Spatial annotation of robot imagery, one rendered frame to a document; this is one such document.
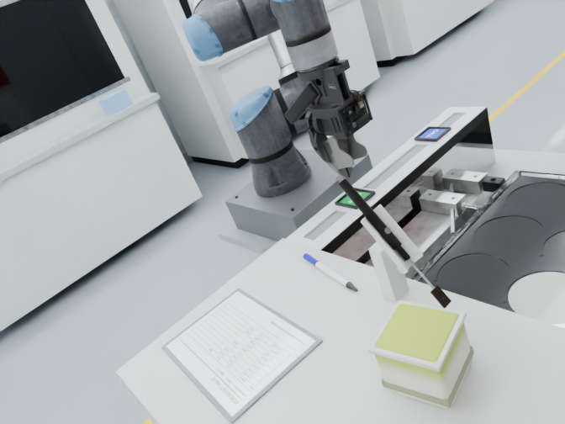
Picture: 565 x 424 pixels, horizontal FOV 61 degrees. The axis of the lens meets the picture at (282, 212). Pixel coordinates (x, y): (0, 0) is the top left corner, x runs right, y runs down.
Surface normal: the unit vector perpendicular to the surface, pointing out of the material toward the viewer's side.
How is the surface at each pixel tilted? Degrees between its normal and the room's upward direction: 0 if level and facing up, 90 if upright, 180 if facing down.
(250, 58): 90
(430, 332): 0
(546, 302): 0
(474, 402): 0
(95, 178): 90
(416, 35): 90
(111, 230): 90
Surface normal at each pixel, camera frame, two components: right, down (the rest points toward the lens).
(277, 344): -0.34, -0.83
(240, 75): 0.62, 0.16
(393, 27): -0.70, 0.54
